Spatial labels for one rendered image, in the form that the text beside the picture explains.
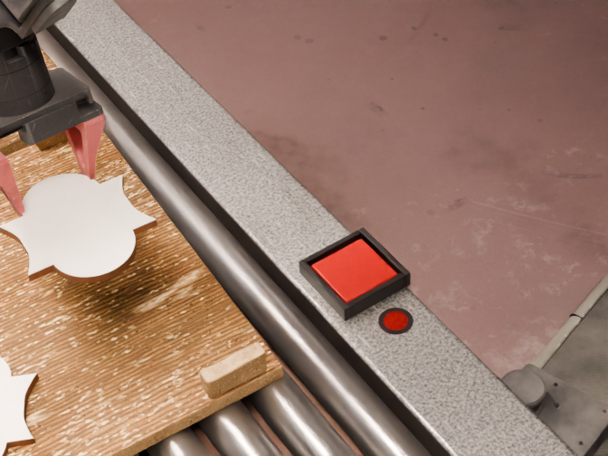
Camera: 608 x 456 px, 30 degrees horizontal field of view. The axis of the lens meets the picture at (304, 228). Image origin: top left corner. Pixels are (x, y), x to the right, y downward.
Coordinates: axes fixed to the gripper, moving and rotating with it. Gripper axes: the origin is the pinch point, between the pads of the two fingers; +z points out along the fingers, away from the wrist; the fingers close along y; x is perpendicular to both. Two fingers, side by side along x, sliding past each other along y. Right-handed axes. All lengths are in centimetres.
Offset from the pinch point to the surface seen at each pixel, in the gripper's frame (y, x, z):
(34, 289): -3.9, 3.5, 10.7
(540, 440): 22.3, -35.5, 21.0
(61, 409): -8.3, -10.1, 13.8
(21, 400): -10.7, -8.0, 12.5
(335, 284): 18.8, -12.9, 14.5
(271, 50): 103, 146, 72
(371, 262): 23.1, -12.9, 14.4
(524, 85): 141, 96, 82
